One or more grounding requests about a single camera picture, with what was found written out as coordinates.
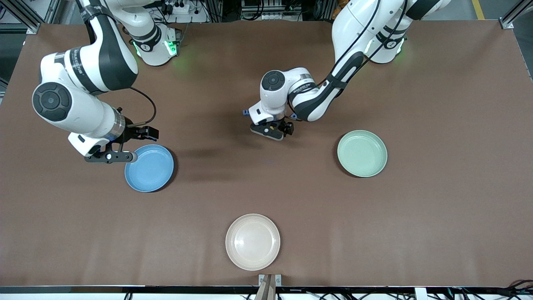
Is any black cable bundle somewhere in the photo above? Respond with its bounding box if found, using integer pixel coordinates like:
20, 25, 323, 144
452, 280, 533, 300

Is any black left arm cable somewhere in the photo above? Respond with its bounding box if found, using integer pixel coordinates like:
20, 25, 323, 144
314, 0, 411, 90

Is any beige plate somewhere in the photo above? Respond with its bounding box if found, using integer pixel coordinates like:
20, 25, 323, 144
225, 214, 281, 271

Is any white metal rack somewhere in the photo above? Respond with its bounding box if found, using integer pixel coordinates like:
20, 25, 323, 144
242, 0, 302, 21

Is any blue plate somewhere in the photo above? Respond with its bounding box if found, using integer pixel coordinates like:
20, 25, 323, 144
125, 144, 174, 193

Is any green plate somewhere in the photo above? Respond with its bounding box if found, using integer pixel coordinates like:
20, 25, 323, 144
337, 130, 388, 178

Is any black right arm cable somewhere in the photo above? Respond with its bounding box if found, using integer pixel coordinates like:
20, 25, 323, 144
128, 86, 157, 126

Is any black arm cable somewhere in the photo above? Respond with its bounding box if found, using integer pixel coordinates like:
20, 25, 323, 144
128, 86, 157, 126
314, 0, 411, 90

